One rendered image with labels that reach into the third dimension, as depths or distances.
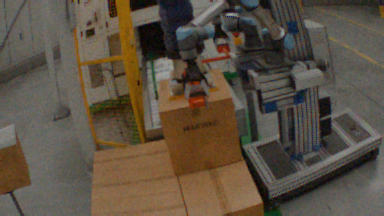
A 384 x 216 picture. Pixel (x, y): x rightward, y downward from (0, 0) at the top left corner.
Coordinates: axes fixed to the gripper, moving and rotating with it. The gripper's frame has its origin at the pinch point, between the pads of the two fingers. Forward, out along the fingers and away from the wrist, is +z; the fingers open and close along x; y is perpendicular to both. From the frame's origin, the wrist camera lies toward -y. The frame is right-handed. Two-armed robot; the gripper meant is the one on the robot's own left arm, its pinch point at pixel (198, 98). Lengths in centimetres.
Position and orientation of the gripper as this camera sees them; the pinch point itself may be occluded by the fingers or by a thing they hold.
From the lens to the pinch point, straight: 236.3
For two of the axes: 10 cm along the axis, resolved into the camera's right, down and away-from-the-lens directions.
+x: -9.8, 2.1, -0.1
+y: -0.8, -3.3, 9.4
